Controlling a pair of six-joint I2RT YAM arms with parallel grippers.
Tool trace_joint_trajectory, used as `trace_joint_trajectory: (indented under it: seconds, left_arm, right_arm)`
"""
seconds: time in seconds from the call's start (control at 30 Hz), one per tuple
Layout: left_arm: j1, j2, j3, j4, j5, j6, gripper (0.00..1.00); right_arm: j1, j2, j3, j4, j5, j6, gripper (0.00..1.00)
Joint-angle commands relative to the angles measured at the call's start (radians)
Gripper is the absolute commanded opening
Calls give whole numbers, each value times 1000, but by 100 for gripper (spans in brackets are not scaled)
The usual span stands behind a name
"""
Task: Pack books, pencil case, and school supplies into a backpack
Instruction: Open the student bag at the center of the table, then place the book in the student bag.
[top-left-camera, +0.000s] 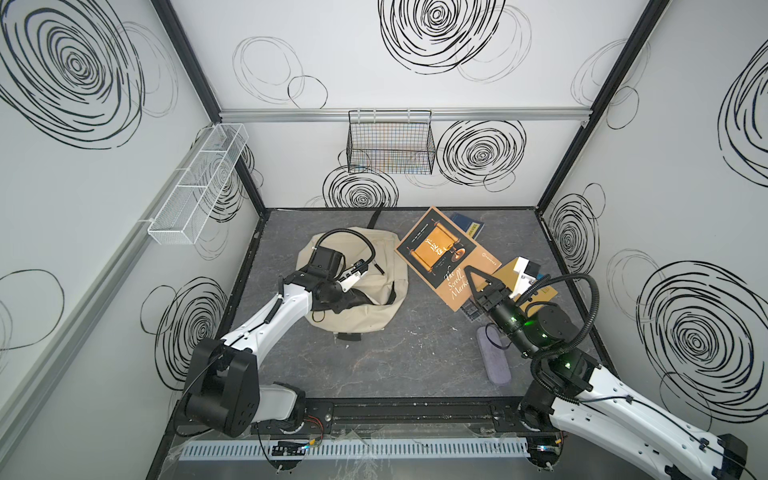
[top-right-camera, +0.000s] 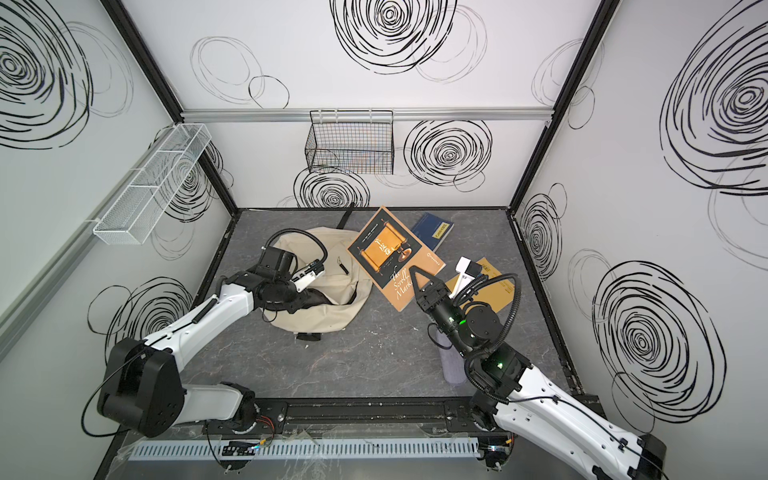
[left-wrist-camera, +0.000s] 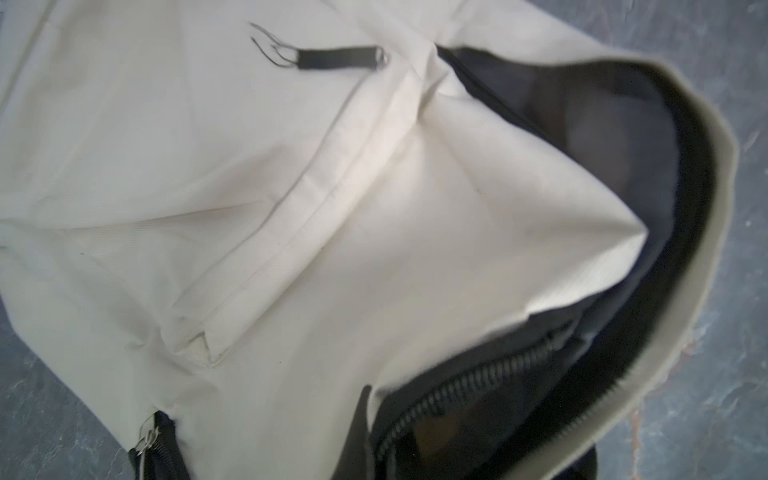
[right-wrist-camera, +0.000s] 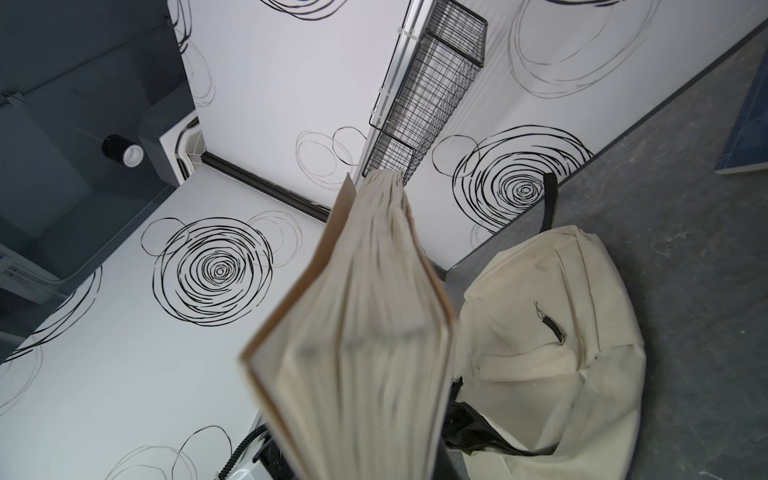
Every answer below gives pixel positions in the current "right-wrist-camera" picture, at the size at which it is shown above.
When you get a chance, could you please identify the dark blue book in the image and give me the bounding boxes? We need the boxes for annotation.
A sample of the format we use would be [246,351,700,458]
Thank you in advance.
[715,54,767,175]

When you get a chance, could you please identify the black wire wall basket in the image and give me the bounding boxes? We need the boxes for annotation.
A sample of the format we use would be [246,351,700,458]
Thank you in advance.
[359,1,488,182]

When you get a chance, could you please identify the brown black cover book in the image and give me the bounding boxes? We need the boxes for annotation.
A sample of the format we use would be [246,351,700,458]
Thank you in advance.
[239,170,457,479]

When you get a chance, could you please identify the cream canvas backpack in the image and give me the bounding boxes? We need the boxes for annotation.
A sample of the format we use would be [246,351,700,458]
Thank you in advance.
[443,174,646,479]

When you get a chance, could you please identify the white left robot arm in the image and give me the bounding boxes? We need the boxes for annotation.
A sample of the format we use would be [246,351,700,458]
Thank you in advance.
[216,413,296,480]

